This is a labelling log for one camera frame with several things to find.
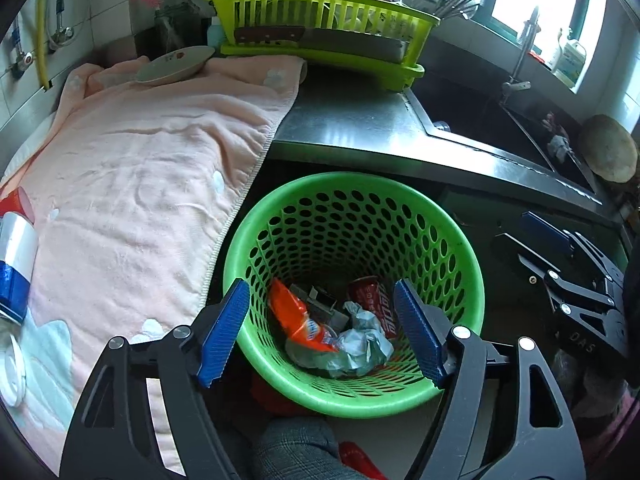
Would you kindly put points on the pink towel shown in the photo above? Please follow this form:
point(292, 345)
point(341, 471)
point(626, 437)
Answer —
point(134, 189)

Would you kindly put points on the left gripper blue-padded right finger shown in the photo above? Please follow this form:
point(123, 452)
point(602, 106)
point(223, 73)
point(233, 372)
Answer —
point(532, 435)

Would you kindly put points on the red cola can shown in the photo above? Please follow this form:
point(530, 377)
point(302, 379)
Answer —
point(369, 292)

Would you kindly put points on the grey trouser leg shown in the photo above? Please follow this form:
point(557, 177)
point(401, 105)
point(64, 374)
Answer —
point(299, 448)

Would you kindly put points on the white plastic lid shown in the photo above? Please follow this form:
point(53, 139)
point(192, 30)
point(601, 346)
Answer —
point(12, 371)

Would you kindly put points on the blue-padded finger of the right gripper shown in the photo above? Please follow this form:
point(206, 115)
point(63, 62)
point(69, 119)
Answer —
point(518, 257)
point(543, 230)

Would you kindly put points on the round wooden board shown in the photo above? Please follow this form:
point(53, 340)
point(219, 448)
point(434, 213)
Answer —
point(608, 149)

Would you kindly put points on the lime green dish rack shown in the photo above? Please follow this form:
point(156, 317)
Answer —
point(375, 17)

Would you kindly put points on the green perforated trash basket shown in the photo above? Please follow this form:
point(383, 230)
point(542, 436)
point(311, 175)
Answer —
point(332, 230)

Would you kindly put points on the white detergent bottle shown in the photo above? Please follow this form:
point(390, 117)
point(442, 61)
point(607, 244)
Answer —
point(570, 63)

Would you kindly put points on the blue white milk can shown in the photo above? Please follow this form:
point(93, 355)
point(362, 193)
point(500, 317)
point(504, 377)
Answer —
point(19, 244)

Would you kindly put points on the black glue box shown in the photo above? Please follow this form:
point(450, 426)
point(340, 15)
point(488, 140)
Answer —
point(322, 307)

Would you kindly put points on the orange snack packet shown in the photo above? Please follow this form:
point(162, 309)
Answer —
point(293, 316)

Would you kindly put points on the steel sink faucet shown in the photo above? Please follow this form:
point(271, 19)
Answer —
point(514, 83)

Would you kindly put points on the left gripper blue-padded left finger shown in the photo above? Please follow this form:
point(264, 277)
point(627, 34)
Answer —
point(111, 435)

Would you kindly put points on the teal small bottle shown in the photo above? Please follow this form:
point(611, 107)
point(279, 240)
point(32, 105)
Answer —
point(215, 35)

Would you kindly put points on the silver foil wrapper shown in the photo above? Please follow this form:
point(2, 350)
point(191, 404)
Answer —
point(357, 351)

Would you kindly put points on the small ceramic plate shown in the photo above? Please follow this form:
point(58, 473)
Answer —
point(174, 66)

